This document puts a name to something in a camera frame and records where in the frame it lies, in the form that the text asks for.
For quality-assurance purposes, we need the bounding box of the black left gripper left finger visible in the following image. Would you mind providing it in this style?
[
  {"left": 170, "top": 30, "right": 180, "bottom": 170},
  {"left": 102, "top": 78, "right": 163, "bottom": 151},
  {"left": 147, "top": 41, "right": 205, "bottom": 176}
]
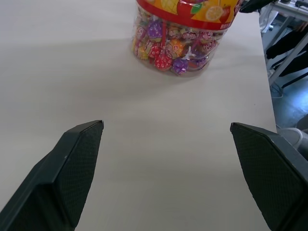
[{"left": 0, "top": 119, "right": 105, "bottom": 231}]

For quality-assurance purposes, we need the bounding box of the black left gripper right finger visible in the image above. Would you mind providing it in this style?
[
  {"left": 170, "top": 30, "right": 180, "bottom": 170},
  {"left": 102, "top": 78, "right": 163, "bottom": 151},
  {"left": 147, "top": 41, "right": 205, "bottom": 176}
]
[{"left": 230, "top": 122, "right": 308, "bottom": 231}]

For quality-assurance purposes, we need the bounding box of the purple candy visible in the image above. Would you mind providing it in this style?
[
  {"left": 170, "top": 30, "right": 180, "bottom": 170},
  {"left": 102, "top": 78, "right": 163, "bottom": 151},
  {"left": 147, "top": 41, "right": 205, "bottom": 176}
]
[
  {"left": 147, "top": 20, "right": 165, "bottom": 40},
  {"left": 171, "top": 57, "right": 189, "bottom": 74}
]

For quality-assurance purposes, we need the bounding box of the red candy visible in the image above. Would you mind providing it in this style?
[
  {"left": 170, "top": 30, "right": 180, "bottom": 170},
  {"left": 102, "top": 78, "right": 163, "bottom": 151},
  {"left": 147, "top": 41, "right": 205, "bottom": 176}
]
[{"left": 153, "top": 54, "right": 173, "bottom": 72}]

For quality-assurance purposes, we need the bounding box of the orange candy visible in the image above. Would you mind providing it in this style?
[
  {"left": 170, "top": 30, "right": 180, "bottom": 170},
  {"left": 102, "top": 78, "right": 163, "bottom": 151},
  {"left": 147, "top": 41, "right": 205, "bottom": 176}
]
[{"left": 168, "top": 39, "right": 185, "bottom": 58}]

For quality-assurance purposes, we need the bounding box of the clear lollipop jar red label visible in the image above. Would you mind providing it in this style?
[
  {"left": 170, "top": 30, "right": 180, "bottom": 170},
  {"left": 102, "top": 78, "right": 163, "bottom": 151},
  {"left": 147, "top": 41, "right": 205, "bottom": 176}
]
[{"left": 131, "top": 0, "right": 242, "bottom": 77}]

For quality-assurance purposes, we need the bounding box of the person in black trousers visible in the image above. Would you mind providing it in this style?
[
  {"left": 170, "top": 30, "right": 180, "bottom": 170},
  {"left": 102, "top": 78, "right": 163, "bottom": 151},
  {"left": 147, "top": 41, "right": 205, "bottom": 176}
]
[{"left": 265, "top": 21, "right": 308, "bottom": 84}]

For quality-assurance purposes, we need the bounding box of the black object behind table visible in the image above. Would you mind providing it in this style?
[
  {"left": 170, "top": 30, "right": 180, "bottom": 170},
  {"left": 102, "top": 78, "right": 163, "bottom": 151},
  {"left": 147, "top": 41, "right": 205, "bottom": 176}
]
[{"left": 239, "top": 0, "right": 275, "bottom": 13}]

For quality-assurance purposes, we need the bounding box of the white floor cable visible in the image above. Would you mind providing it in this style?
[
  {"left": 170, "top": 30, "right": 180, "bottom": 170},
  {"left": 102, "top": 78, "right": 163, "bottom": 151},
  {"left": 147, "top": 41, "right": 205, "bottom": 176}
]
[{"left": 269, "top": 80, "right": 285, "bottom": 99}]

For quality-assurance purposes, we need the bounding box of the grey metal desk frame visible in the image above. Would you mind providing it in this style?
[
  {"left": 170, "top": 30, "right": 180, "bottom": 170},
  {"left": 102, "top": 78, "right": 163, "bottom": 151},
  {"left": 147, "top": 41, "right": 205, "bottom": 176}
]
[{"left": 261, "top": 0, "right": 308, "bottom": 90}]

